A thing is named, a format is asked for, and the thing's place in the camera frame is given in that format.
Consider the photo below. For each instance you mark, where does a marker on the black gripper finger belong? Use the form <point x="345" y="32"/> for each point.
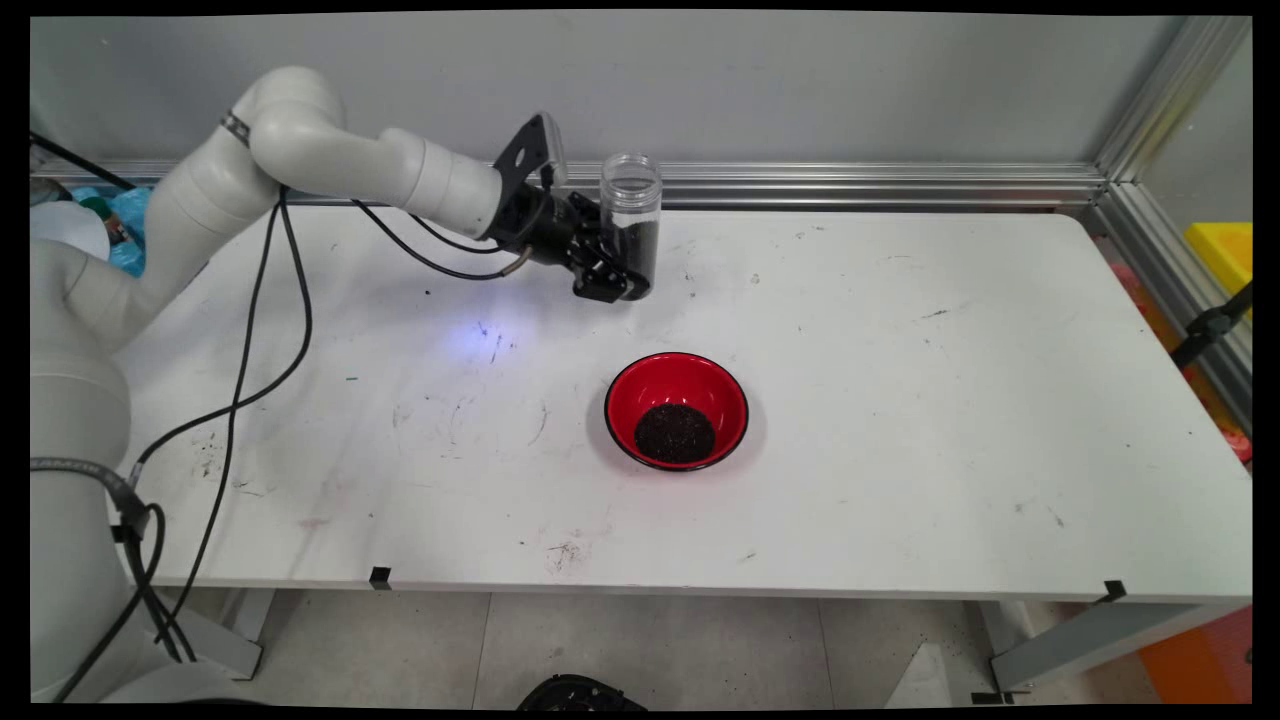
<point x="615" y="285"/>
<point x="590" y="218"/>

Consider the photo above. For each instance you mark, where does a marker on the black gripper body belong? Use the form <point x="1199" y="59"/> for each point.
<point x="540" y="230"/>

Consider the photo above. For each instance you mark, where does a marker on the clear jar of black granules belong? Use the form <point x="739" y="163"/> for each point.
<point x="632" y="240"/>

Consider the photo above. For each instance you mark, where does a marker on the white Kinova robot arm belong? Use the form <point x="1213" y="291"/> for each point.
<point x="330" y="150"/>

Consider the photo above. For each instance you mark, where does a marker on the red bowl with black rim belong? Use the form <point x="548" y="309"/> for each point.
<point x="676" y="385"/>

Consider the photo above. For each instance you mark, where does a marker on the black granules pile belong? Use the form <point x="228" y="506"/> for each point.
<point x="675" y="435"/>

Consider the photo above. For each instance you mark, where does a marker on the black tape marker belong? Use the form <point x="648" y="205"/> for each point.
<point x="380" y="578"/>
<point x="1112" y="592"/>

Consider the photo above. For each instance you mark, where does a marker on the blue plastic bag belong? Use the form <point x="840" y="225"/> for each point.
<point x="130" y="230"/>

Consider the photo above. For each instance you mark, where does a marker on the black object on floor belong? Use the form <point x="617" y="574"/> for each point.
<point x="580" y="695"/>

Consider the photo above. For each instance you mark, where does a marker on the small green red item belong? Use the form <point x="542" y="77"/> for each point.
<point x="100" y="210"/>

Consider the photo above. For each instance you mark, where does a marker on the white round bottle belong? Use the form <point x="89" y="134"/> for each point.
<point x="60" y="225"/>

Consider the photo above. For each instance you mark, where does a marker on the grey table leg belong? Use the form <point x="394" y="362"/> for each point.
<point x="235" y="630"/>
<point x="1080" y="640"/>

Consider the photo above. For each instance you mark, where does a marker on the pink object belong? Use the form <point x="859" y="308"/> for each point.
<point x="1125" y="280"/>

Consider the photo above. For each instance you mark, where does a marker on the black pole with clamp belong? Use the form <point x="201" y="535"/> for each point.
<point x="1205" y="330"/>

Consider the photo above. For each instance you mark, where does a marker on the yellow plastic box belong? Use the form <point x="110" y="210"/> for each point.
<point x="1225" y="250"/>

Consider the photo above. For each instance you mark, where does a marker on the orange box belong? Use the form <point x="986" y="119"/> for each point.
<point x="1200" y="660"/>

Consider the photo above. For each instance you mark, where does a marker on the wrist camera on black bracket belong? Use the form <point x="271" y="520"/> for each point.
<point x="525" y="155"/>

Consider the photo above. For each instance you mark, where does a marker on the long aluminium frame rail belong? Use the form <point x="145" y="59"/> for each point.
<point x="850" y="185"/>

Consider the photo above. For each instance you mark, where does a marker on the short aluminium frame rail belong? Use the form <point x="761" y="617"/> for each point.
<point x="1150" y="250"/>

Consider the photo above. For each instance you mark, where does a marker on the aluminium corner post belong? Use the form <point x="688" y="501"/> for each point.
<point x="1170" y="100"/>

